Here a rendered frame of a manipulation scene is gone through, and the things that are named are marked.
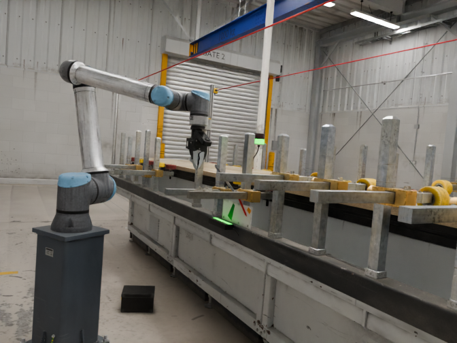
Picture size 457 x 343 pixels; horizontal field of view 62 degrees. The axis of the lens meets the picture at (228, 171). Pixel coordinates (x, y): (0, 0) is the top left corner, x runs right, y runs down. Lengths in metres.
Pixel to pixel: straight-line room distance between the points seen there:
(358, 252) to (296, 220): 0.37
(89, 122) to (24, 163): 7.14
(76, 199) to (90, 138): 0.35
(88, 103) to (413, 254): 1.65
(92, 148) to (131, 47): 7.74
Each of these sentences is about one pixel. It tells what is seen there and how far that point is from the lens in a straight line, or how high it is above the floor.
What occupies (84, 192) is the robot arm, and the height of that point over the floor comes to 0.79.
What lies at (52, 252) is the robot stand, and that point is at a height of 0.51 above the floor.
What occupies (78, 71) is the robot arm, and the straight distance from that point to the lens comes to 2.03.
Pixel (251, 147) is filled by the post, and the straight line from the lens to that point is 1.76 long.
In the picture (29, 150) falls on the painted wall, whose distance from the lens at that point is 9.21.
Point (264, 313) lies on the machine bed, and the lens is 2.09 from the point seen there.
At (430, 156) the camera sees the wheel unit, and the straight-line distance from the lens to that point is 2.41.
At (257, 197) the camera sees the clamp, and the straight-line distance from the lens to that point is 1.72.
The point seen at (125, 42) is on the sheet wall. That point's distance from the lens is 9.75.
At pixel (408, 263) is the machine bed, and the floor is 0.72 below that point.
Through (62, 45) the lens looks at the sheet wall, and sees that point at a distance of 9.46.
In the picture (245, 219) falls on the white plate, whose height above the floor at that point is 0.74.
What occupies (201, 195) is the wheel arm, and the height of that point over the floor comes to 0.85.
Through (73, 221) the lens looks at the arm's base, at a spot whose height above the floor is 0.65.
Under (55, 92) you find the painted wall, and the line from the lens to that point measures 9.28.
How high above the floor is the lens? 1.04
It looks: 3 degrees down
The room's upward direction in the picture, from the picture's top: 5 degrees clockwise
